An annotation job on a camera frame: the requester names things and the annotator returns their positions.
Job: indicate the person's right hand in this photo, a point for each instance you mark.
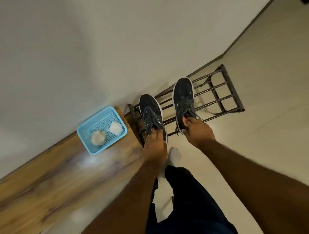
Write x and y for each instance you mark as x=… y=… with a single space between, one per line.
x=198 y=132

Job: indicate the person's left hand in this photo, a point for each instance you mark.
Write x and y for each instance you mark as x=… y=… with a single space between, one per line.
x=155 y=149

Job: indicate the white wipe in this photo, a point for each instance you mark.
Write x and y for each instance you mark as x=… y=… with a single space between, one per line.
x=115 y=128

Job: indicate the black metal shoe rack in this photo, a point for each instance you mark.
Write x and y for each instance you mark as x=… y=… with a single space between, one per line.
x=231 y=88

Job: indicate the used wipe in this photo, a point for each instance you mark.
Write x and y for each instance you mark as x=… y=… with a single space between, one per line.
x=98 y=138

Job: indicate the person's right forearm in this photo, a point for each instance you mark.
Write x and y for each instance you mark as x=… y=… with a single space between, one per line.
x=253 y=188

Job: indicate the person's left forearm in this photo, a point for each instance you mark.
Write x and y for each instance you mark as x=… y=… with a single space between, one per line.
x=130 y=200

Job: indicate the person's grey sock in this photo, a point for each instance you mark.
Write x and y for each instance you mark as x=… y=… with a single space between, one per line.
x=174 y=156

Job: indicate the blue plastic basket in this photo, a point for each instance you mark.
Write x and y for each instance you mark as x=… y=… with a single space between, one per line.
x=101 y=121

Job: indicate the wooden table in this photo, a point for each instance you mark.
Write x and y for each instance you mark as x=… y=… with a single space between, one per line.
x=60 y=173

